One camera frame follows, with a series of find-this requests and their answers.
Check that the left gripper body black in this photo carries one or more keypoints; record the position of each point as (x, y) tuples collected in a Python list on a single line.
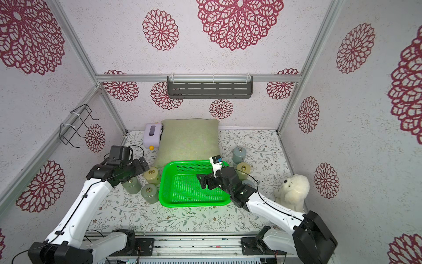
[(135, 168)]

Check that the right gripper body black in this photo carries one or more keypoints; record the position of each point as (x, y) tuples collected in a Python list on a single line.
[(214, 180)]

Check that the yellow-green canister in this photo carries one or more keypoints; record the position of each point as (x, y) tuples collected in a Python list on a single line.
[(152, 176)]

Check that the green canister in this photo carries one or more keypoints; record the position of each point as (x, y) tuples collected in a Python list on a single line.
[(132, 186)]

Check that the yellow canister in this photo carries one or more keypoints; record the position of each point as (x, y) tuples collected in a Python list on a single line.
[(243, 170)]

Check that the green plastic basket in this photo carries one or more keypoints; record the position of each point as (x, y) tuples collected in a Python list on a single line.
[(179, 186)]

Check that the grey-green canister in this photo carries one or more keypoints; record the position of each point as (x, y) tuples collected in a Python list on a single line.
[(150, 193)]

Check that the blue-grey canister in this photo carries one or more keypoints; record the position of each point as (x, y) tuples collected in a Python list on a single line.
[(239, 154)]

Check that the blue canister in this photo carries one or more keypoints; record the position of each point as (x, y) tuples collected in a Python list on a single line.
[(249, 183)]

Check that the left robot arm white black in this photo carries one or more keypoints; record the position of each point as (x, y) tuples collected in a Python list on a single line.
[(64, 244)]

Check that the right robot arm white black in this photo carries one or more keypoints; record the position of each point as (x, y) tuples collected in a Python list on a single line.
[(305, 235)]

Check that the lilac toaster toy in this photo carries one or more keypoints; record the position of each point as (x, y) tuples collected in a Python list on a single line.
[(152, 135)]

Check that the green linen cushion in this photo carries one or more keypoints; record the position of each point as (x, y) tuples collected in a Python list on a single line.
[(187, 140)]

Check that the white plush dog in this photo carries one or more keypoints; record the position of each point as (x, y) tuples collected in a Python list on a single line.
[(293, 192)]

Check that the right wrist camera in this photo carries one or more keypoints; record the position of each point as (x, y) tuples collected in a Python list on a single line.
[(217, 164)]

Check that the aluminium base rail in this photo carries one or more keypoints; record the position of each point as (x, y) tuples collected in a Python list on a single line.
[(201, 248)]

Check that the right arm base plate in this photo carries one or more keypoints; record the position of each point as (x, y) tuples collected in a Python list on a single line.
[(251, 246)]

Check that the black wire wall rack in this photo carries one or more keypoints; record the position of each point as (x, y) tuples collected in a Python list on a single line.
[(79, 117)]

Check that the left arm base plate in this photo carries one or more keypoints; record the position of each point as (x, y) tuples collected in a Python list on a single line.
[(142, 247)]

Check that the grey wall shelf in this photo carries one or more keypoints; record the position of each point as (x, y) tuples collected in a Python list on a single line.
[(212, 87)]

